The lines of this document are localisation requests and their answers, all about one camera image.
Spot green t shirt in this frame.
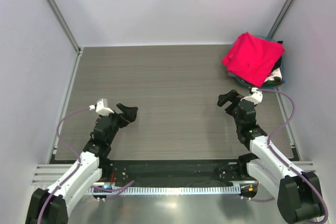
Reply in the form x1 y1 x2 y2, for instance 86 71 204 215
261 78 283 89

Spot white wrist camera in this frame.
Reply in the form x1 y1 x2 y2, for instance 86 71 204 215
241 87 263 105
89 99 114 116

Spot aluminium frame post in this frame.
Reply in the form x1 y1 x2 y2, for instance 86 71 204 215
46 0 81 54
267 0 295 39

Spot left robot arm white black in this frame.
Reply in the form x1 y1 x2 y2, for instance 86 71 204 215
25 99 138 223

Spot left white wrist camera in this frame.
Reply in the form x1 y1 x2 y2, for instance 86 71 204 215
89 99 114 116

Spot right aluminium frame post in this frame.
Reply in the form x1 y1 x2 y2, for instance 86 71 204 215
267 0 295 39

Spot white t shirt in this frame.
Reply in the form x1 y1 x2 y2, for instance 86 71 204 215
264 68 282 83

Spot aluminium front rail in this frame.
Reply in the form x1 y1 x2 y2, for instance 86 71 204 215
31 161 316 185

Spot black t shirt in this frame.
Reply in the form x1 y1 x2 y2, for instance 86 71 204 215
271 40 284 72

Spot red t shirt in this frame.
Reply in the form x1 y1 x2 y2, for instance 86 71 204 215
222 31 286 88

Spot grey blue t shirt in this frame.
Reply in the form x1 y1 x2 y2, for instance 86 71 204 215
227 34 278 84

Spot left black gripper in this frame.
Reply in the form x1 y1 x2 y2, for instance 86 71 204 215
100 103 137 144

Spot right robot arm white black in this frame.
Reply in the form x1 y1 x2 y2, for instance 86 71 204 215
217 88 329 223

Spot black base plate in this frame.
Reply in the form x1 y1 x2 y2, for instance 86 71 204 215
99 159 255 188

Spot left aluminium frame post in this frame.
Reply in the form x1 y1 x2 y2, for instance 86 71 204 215
46 0 81 54

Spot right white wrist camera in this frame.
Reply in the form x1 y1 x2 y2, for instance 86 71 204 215
241 87 263 105

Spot white slotted cable duct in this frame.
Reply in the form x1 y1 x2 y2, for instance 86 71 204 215
86 186 241 196

